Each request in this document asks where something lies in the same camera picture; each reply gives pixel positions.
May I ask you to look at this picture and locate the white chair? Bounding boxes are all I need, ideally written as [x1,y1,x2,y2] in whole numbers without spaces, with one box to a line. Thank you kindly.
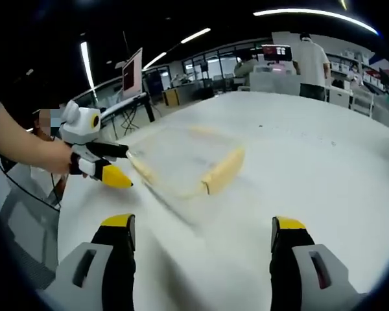
[349,90,376,118]

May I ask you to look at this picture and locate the white desk with black legs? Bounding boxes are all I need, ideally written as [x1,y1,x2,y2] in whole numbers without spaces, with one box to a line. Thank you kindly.
[99,92,157,131]

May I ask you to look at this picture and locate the large display on stand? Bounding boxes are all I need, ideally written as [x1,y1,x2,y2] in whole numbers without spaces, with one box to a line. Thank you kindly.
[121,47,145,98]

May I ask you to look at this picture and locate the yellow low cabinet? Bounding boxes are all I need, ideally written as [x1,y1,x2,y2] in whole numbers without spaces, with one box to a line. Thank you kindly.
[161,86,215,107]

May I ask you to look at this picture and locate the shelves with white boxes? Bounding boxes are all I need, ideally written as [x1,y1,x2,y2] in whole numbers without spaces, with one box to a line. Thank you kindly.
[327,48,389,95]

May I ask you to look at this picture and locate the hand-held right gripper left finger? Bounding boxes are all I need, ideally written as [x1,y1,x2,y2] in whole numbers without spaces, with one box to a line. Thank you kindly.
[50,213,137,311]

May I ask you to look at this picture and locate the white cabinet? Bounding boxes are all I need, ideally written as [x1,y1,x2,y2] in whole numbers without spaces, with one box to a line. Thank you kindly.
[248,63,301,95]

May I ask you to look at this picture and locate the long ceiling light strip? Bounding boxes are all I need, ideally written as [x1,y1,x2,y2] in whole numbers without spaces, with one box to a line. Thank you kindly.
[252,8,379,35]

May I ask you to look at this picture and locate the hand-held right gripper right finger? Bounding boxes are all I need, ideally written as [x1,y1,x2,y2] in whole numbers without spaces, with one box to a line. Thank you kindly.
[269,216,370,311]

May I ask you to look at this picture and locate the short ceiling light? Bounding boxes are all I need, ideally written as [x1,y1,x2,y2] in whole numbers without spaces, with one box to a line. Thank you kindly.
[141,51,168,71]
[180,27,212,45]
[80,40,95,90]

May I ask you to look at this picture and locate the clear box with yellow buckles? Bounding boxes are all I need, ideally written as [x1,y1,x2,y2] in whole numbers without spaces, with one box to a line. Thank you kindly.
[126,125,246,199]

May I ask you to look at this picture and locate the person's left hand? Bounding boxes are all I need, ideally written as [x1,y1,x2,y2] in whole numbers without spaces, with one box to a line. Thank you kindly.
[38,141,88,179]

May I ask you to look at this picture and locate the monitor with red screen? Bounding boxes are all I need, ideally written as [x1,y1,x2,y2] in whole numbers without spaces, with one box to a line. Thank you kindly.
[262,44,293,63]

